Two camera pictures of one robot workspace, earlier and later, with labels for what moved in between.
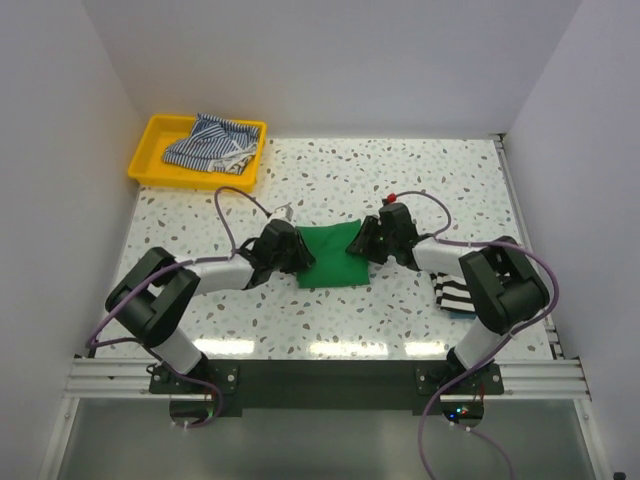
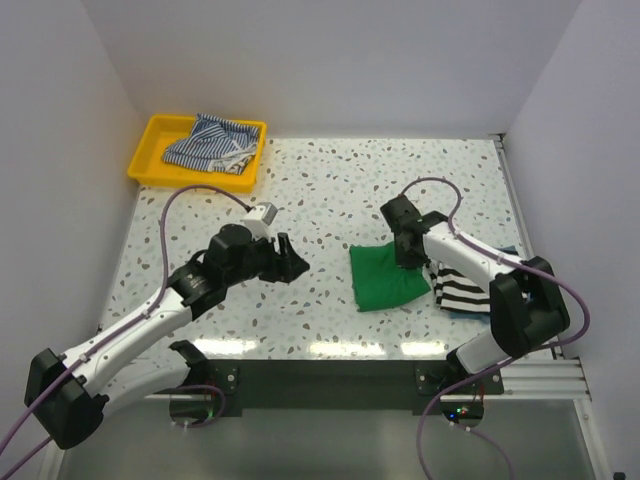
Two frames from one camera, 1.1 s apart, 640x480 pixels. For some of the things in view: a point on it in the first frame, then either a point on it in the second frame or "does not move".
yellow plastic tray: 161,133 does not move
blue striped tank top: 216,144 does not move
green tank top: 334,265 → 379,281
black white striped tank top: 452,293 does not move
